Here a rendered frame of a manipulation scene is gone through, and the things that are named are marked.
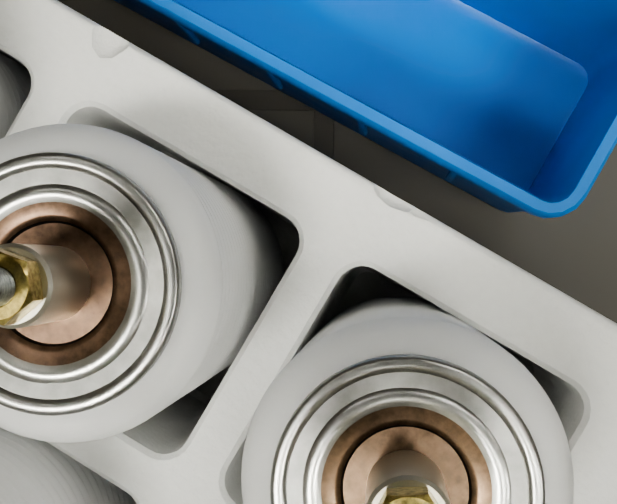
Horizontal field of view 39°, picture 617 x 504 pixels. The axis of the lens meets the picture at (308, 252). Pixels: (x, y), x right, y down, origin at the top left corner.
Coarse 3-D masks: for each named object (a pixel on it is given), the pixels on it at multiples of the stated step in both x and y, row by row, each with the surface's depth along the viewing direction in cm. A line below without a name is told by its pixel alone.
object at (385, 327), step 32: (352, 320) 28; (384, 320) 25; (416, 320) 25; (448, 320) 27; (320, 352) 25; (352, 352) 25; (384, 352) 25; (416, 352) 25; (448, 352) 25; (480, 352) 25; (288, 384) 25; (512, 384) 24; (256, 416) 26; (288, 416) 25; (544, 416) 25; (256, 448) 25; (544, 448) 24; (256, 480) 25; (544, 480) 24
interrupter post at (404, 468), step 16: (384, 464) 24; (400, 464) 23; (416, 464) 23; (432, 464) 24; (368, 480) 24; (384, 480) 22; (400, 480) 22; (416, 480) 22; (432, 480) 22; (368, 496) 22; (448, 496) 23
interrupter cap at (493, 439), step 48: (336, 384) 24; (384, 384) 24; (432, 384) 24; (480, 384) 24; (288, 432) 24; (336, 432) 24; (384, 432) 25; (432, 432) 24; (480, 432) 24; (528, 432) 24; (288, 480) 25; (336, 480) 25; (480, 480) 24; (528, 480) 24
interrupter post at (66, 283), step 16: (32, 256) 22; (48, 256) 23; (64, 256) 24; (48, 272) 22; (64, 272) 23; (80, 272) 25; (48, 288) 22; (64, 288) 23; (80, 288) 25; (48, 304) 23; (64, 304) 24; (80, 304) 25; (32, 320) 22; (48, 320) 24
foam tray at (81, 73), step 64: (0, 0) 33; (64, 64) 33; (128, 64) 33; (128, 128) 38; (192, 128) 32; (256, 128) 32; (256, 192) 32; (320, 192) 32; (384, 192) 32; (320, 256) 32; (384, 256) 32; (448, 256) 32; (320, 320) 39; (512, 320) 31; (576, 320) 31; (256, 384) 32; (576, 384) 31; (64, 448) 33; (128, 448) 32; (192, 448) 32; (576, 448) 31
